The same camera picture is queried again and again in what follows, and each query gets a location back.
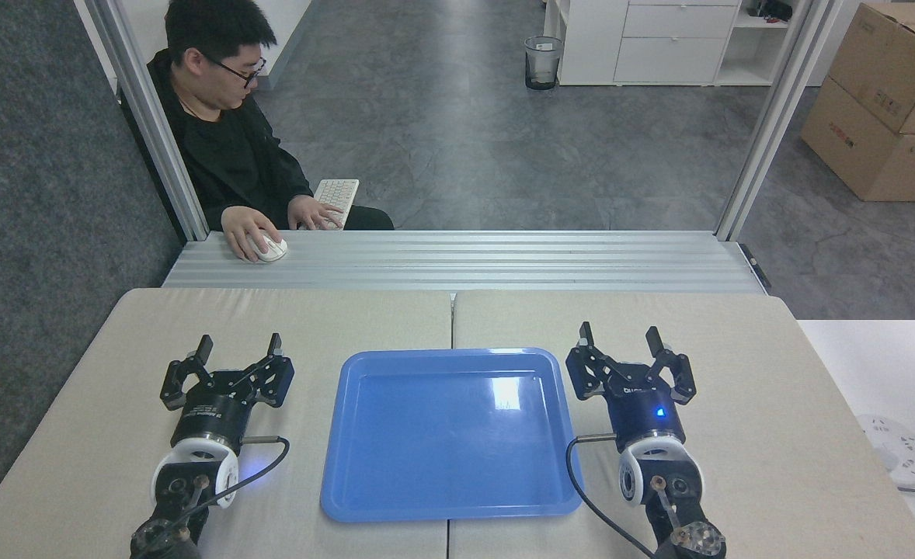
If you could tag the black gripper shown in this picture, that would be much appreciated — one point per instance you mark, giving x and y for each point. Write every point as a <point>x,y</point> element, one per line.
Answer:
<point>644,415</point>
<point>213,415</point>

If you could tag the white computer mouse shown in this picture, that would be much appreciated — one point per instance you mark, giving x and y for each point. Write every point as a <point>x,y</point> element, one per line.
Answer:
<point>273,250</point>

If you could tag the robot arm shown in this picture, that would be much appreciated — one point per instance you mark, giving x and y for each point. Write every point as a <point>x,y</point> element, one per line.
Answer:
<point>659,473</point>
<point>193,473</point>

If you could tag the blue plastic tray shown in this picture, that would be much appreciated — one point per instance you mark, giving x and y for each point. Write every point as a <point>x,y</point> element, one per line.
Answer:
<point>450,435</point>

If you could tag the person's right hand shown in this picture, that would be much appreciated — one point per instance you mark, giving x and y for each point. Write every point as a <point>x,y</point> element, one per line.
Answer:
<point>240,225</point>

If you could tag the person's left hand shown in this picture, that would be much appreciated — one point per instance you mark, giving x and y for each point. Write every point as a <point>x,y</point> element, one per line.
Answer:
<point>314,211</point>

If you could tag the white keyboard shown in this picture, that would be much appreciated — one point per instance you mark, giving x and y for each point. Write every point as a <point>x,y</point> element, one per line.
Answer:
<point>341,192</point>

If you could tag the person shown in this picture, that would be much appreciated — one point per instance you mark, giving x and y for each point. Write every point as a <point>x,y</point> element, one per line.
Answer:
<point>232,155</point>

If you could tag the white side table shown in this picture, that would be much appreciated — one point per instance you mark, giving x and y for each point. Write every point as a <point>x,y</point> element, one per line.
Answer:
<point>877,365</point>

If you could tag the round white power strip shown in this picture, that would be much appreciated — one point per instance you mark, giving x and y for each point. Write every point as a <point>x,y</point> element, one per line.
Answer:
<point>896,450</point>

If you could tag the black glasses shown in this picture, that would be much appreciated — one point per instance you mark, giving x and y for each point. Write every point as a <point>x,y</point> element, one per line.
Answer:
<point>240,74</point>

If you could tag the large cardboard box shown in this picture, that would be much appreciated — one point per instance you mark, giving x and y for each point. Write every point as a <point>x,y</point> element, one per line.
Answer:
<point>861,151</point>

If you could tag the grey mesh waste bin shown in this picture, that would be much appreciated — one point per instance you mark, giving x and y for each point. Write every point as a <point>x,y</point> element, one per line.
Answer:
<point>543,62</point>

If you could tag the white drawer cabinet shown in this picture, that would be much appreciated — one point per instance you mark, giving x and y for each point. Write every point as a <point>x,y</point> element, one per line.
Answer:
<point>659,46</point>

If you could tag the black items on shelf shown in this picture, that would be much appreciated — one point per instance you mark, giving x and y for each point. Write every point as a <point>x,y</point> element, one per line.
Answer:
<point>772,9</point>

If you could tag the small cardboard box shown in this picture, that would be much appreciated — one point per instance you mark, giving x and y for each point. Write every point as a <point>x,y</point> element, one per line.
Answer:
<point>892,62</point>

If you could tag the silver aluminium rail platform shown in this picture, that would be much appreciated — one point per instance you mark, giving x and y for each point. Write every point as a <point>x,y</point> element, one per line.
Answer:
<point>465,260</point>

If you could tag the silver aluminium post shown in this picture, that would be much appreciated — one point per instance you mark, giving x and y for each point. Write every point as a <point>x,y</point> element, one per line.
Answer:
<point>151,124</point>
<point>776,116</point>

